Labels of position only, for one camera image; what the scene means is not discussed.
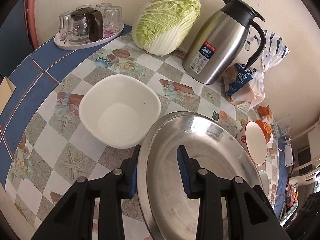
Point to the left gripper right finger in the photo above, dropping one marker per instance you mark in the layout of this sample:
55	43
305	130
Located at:
246	209

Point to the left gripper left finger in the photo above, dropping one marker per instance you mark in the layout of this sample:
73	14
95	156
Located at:
72	216

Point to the red rimmed strawberry bowl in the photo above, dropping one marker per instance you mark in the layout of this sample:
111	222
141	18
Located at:
252	139

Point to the large steel plate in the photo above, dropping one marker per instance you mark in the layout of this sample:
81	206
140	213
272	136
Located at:
166	209

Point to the white square bowl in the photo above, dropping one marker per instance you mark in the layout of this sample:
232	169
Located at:
119	110

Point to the white plastic chair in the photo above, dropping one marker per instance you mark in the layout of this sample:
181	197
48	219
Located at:
307	179

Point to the white power strip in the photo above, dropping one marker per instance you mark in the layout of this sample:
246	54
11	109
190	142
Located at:
288	155

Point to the orange snack packet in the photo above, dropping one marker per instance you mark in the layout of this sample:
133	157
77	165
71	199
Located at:
265	121

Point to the bagged sliced bread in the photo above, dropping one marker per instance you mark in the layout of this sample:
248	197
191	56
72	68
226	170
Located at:
244	87

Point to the beige envelope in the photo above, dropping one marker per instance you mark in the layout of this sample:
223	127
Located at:
6	90

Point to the blue plaid tablecloth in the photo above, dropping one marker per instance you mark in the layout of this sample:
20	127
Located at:
35	78

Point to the steel thermos jug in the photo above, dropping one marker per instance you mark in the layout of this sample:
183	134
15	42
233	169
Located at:
220	40

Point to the white oval tray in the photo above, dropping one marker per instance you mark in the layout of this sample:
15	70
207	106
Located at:
64	43

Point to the drinking glass front left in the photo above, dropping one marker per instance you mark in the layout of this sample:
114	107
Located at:
63	24

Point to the drinking glass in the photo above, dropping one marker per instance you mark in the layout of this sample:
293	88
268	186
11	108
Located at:
63	24
112	18

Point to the drinking glass right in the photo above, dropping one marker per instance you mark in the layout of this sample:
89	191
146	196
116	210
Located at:
112	18

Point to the napa cabbage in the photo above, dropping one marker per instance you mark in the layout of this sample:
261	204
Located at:
162	25

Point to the glass teapot brown handle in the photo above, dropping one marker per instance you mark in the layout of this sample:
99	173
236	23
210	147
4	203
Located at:
85	24

